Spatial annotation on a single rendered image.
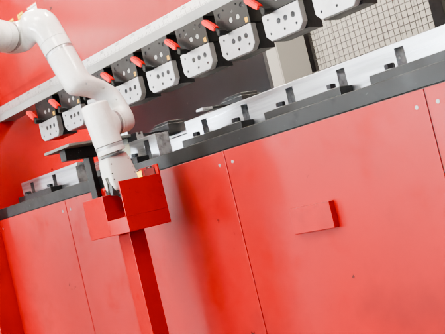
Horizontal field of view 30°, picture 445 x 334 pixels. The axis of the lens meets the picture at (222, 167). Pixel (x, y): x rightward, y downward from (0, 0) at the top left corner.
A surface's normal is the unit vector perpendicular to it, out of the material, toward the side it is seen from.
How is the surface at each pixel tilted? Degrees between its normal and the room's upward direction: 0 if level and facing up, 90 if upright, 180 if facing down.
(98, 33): 90
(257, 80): 90
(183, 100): 90
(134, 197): 90
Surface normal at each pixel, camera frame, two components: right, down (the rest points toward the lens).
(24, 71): -0.74, 0.15
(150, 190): 0.68, -0.19
